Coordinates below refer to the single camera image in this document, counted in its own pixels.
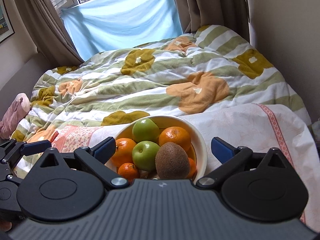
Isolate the pink plush toy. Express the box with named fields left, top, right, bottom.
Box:
left=1, top=93, right=30, bottom=139

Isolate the small mandarin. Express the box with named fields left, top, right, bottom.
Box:
left=117, top=163, right=140, bottom=183
left=186, top=158, right=197, bottom=179

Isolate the cream duck pattern bowl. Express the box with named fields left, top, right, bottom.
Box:
left=114, top=116, right=207, bottom=184

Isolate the blue cloth over window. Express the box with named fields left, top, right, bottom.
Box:
left=61, top=0, right=183, bottom=61

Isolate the person left hand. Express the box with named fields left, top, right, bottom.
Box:
left=0, top=219, right=12, bottom=232

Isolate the brown curtain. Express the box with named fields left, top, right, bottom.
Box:
left=174, top=0, right=250, bottom=41
left=14, top=0, right=84, bottom=67

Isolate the beige headboard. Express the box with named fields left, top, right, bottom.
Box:
left=1, top=53, right=52, bottom=119

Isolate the green apple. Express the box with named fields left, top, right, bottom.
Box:
left=132, top=118, right=160, bottom=142
left=132, top=141, right=160, bottom=172

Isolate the large orange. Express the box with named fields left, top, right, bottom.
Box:
left=111, top=138, right=136, bottom=167
left=158, top=126, right=191, bottom=152

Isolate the floral striped duvet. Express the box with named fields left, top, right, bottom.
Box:
left=11, top=24, right=312, bottom=178

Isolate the right brown curtain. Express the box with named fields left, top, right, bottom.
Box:
left=174, top=0, right=250, bottom=41

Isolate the left brown curtain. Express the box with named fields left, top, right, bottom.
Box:
left=14, top=0, right=84, bottom=67

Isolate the large orange front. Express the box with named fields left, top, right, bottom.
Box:
left=111, top=138, right=136, bottom=167

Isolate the brown kiwi plain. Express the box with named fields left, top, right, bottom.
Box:
left=155, top=142, right=190, bottom=179

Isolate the framed wall picture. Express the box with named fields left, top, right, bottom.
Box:
left=0, top=0, right=15, bottom=43

